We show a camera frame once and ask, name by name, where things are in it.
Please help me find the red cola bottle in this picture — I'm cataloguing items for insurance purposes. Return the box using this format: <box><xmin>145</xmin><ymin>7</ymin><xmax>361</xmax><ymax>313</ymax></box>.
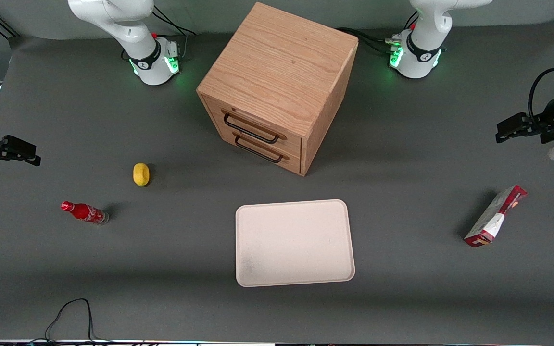
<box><xmin>61</xmin><ymin>201</ymin><xmax>110</xmax><ymax>225</ymax></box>

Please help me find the wooden drawer front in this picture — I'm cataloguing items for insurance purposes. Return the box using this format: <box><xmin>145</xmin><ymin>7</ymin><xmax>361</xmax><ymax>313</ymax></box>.
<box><xmin>219</xmin><ymin>128</ymin><xmax>302</xmax><ymax>175</ymax></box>
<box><xmin>201</xmin><ymin>94</ymin><xmax>303</xmax><ymax>155</ymax></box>

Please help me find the black drawer handle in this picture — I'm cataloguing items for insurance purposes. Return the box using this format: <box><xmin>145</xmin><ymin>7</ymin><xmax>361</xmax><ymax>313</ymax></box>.
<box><xmin>222</xmin><ymin>110</ymin><xmax>288</xmax><ymax>145</ymax></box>
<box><xmin>233</xmin><ymin>132</ymin><xmax>290</xmax><ymax>164</ymax></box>

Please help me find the wooden drawer cabinet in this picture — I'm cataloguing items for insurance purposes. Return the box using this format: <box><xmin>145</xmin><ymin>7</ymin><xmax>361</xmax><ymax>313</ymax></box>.
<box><xmin>196</xmin><ymin>2</ymin><xmax>359</xmax><ymax>177</ymax></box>

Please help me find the black metal frame bar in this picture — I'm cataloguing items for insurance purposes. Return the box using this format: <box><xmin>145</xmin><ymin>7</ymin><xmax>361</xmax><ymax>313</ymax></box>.
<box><xmin>0</xmin><ymin>9</ymin><xmax>19</xmax><ymax>39</ymax></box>

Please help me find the black left arm base cable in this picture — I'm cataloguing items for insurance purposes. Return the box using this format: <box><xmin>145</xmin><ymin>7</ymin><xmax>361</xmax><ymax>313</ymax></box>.
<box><xmin>337</xmin><ymin>27</ymin><xmax>401</xmax><ymax>54</ymax></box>

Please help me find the beige plastic tray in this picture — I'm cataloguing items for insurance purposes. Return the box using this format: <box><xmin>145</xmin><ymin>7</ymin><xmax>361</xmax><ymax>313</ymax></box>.
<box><xmin>235</xmin><ymin>199</ymin><xmax>356</xmax><ymax>288</ymax></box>

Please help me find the black arm base cable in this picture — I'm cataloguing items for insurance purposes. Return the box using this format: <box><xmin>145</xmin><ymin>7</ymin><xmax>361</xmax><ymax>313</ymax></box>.
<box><xmin>337</xmin><ymin>27</ymin><xmax>401</xmax><ymax>54</ymax></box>
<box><xmin>151</xmin><ymin>5</ymin><xmax>197</xmax><ymax>62</ymax></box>

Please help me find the yellow lemon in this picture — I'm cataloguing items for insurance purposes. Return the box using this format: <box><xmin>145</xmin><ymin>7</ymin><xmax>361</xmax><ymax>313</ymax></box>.
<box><xmin>133</xmin><ymin>162</ymin><xmax>151</xmax><ymax>187</ymax></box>

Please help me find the red cookie box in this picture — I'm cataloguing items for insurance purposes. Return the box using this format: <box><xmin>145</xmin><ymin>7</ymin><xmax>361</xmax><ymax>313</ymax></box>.
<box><xmin>464</xmin><ymin>185</ymin><xmax>529</xmax><ymax>248</ymax></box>

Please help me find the thin black looped cable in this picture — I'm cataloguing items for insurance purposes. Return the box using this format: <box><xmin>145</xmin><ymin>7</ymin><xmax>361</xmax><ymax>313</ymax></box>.
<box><xmin>29</xmin><ymin>298</ymin><xmax>145</xmax><ymax>345</ymax></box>

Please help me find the black right arm base cable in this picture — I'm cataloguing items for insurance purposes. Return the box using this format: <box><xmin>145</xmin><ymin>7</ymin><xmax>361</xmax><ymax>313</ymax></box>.
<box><xmin>151</xmin><ymin>5</ymin><xmax>197</xmax><ymax>62</ymax></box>

